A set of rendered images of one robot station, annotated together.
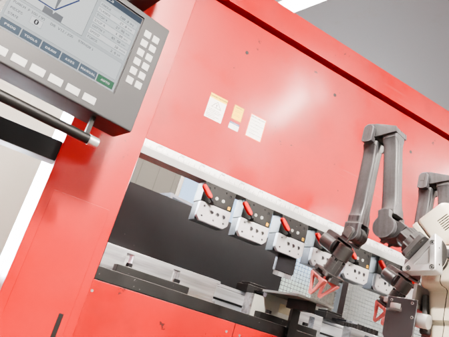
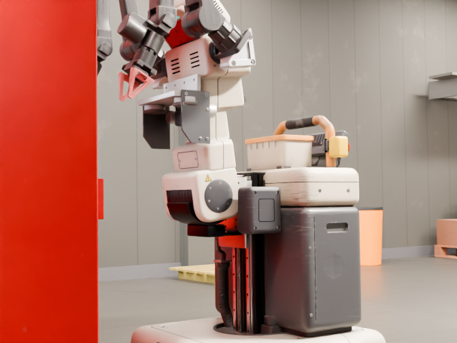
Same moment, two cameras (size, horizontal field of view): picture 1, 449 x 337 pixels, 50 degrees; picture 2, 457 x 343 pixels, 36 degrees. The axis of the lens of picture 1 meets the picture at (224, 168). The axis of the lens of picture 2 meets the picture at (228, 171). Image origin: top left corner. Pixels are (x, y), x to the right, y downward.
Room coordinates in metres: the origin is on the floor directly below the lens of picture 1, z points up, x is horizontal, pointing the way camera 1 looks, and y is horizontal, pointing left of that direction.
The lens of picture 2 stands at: (1.27, 1.47, 0.71)
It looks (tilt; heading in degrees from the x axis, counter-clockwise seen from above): 2 degrees up; 274
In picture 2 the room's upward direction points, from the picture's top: 1 degrees counter-clockwise
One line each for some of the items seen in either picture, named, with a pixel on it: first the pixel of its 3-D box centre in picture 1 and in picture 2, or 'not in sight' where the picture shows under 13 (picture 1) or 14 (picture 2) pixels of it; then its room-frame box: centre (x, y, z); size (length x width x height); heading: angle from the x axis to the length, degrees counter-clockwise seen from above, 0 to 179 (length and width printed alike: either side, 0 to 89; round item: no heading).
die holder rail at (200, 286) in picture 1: (160, 274); not in sight; (1.96, 0.12, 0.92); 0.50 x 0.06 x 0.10; 113
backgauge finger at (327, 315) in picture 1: (337, 317); not in sight; (2.51, -0.78, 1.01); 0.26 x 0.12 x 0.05; 23
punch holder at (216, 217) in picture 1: (212, 206); not in sight; (2.00, 0.00, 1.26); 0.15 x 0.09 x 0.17; 113
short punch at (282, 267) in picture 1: (284, 266); not in sight; (2.17, -0.39, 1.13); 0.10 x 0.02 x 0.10; 113
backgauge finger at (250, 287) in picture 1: (260, 290); not in sight; (2.32, -0.33, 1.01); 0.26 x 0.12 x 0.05; 23
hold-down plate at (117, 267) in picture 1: (151, 279); not in sight; (1.88, 0.14, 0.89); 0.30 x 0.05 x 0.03; 113
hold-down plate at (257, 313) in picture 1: (285, 323); not in sight; (2.13, -0.45, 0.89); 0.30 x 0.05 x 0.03; 113
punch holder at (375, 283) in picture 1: (381, 276); not in sight; (2.40, -0.92, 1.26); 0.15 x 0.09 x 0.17; 113
